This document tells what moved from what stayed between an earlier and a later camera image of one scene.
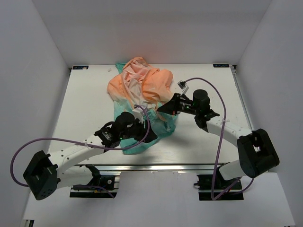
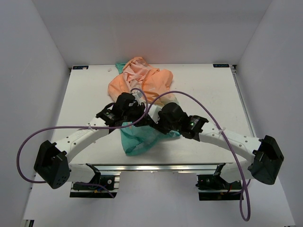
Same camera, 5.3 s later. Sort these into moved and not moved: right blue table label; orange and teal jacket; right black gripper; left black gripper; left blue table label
Moved: left black gripper; right black gripper
Not moved: right blue table label; orange and teal jacket; left blue table label
